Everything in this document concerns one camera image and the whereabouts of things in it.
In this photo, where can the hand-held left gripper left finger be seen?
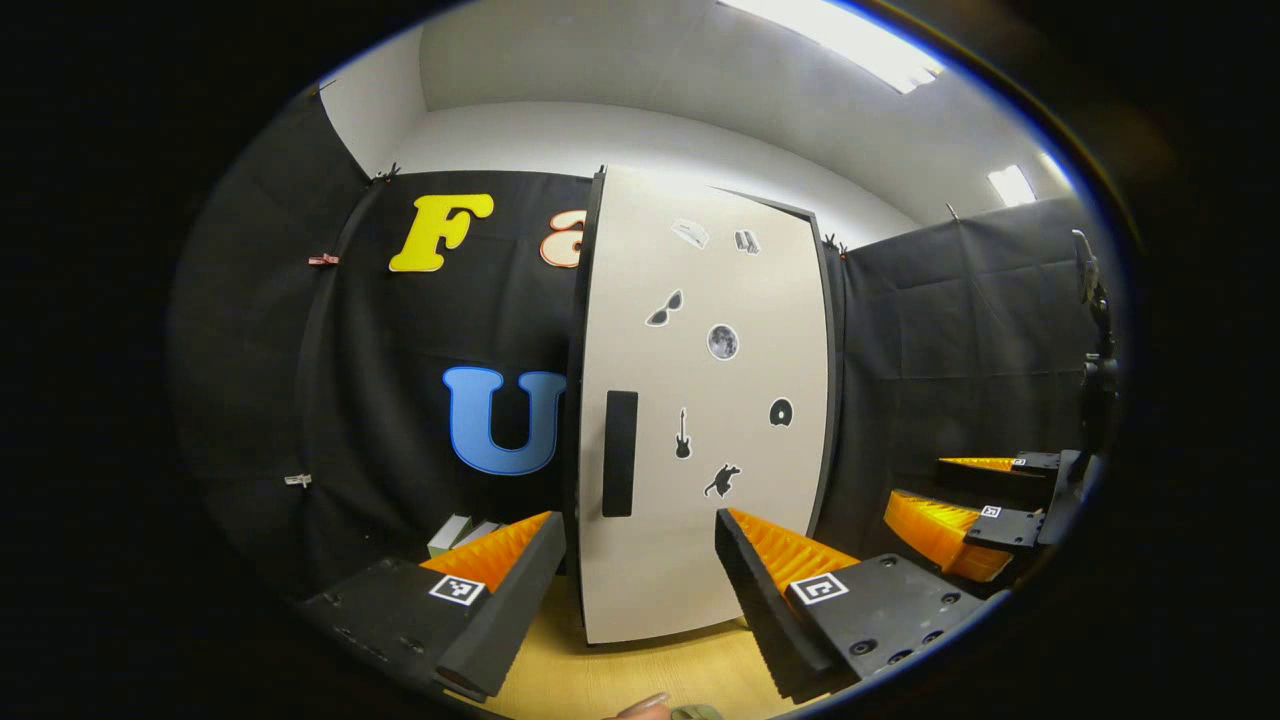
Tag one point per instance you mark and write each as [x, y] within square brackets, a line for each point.
[525, 610]

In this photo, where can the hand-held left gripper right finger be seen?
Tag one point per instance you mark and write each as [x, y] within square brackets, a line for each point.
[760, 610]

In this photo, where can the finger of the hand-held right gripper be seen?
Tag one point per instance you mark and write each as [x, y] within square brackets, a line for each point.
[1000, 483]
[1005, 525]

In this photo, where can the beige cabinet door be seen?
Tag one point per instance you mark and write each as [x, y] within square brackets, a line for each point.
[650, 580]

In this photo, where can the small ceiling light panel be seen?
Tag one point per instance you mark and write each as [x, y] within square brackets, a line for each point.
[1012, 185]

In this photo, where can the black backdrop cloth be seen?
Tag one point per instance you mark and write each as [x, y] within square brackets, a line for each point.
[380, 330]

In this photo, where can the pink cloth clip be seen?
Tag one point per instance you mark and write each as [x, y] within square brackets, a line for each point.
[322, 260]

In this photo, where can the long ceiling light panel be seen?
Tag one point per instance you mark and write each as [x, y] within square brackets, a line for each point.
[840, 40]

